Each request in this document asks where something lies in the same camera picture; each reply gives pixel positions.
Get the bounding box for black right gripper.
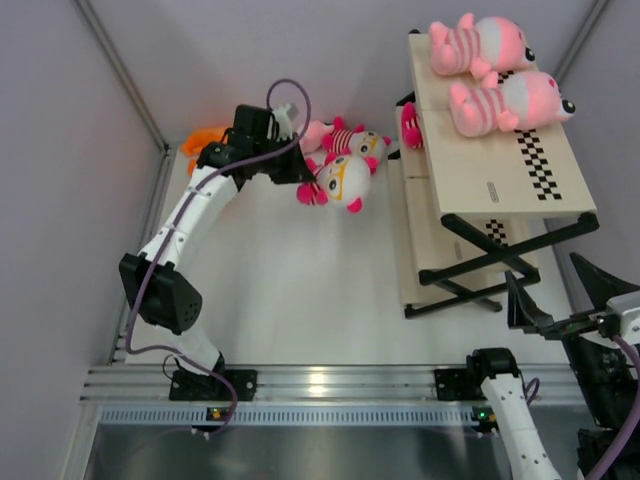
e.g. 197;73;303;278
505;248;640;426

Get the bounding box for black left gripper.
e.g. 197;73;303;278
252;132;315;185

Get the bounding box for white magenta plush yellow glasses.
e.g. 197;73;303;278
296;153;380;214

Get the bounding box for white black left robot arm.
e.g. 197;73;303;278
119;104;312;400

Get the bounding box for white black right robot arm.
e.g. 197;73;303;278
466;253;639;479

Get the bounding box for cream two-tier folding shelf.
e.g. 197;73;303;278
388;31;599;319

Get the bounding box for magenta plush on lower shelf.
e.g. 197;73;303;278
401;102;424;149

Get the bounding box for pink striped plush front shelf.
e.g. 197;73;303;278
448;71;576;138

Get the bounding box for pink striped plush shelf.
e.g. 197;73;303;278
448;71;576;138
428;13;536;79

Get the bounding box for pink striped plush back shelf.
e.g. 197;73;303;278
428;13;536;79

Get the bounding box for orange plush upper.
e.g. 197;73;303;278
180;126;227;157

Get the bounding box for orange plush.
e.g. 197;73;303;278
180;126;227;157
187;157;198;176

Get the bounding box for orange plush lower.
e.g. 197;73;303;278
187;157;198;176

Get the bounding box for small pink striped plush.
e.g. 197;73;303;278
296;120;335;154

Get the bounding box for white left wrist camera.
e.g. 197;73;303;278
272;103;299;142

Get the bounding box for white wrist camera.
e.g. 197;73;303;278
272;103;299;142
601;291;639;345

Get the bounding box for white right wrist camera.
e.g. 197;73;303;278
601;291;639;345

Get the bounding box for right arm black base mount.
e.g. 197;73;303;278
434;368;486;402

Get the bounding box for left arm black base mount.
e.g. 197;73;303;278
169;366;258;402

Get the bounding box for aluminium rail frame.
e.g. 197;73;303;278
80;364;583;406

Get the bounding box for grey slotted cable duct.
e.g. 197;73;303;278
100;404;486;427

